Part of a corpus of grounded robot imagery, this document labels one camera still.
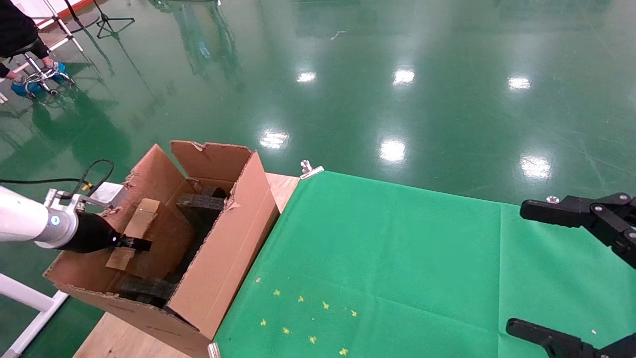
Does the green table cloth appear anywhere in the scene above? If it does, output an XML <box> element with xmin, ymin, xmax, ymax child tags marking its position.
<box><xmin>498</xmin><ymin>203</ymin><xmax>636</xmax><ymax>358</ymax></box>
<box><xmin>214</xmin><ymin>171</ymin><xmax>502</xmax><ymax>358</ymax></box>

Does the white table frame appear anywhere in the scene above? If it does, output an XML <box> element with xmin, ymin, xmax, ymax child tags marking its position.
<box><xmin>0</xmin><ymin>272</ymin><xmax>70</xmax><ymax>358</ymax></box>

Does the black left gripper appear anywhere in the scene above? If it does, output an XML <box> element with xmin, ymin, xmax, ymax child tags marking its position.
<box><xmin>60</xmin><ymin>213</ymin><xmax>152</xmax><ymax>254</ymax></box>

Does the large open cardboard carton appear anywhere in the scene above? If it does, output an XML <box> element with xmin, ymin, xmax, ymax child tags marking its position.
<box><xmin>44</xmin><ymin>141</ymin><xmax>280</xmax><ymax>358</ymax></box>

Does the silver tripod stand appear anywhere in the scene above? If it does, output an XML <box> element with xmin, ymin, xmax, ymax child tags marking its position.
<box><xmin>42</xmin><ymin>0</ymin><xmax>85</xmax><ymax>53</ymax></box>

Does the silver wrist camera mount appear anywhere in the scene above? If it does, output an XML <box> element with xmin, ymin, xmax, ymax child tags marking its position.
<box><xmin>44</xmin><ymin>181</ymin><xmax>125</xmax><ymax>209</ymax></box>

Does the person in black clothes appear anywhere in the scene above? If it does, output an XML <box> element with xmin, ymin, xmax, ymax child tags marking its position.
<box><xmin>0</xmin><ymin>0</ymin><xmax>68</xmax><ymax>97</ymax></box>

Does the black foam block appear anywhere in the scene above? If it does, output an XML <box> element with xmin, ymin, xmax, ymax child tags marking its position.
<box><xmin>176</xmin><ymin>185</ymin><xmax>229</xmax><ymax>224</ymax></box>
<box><xmin>117</xmin><ymin>276</ymin><xmax>177</xmax><ymax>306</ymax></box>

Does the black tripod stand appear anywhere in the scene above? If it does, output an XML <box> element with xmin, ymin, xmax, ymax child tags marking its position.
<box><xmin>93</xmin><ymin>0</ymin><xmax>136</xmax><ymax>39</ymax></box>

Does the small taped cardboard box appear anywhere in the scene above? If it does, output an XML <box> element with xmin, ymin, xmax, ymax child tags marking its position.
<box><xmin>105</xmin><ymin>198</ymin><xmax>195</xmax><ymax>280</ymax></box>

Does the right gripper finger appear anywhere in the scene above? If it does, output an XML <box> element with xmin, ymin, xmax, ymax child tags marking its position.
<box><xmin>520</xmin><ymin>193</ymin><xmax>636</xmax><ymax>269</ymax></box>
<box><xmin>506</xmin><ymin>318</ymin><xmax>636</xmax><ymax>358</ymax></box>

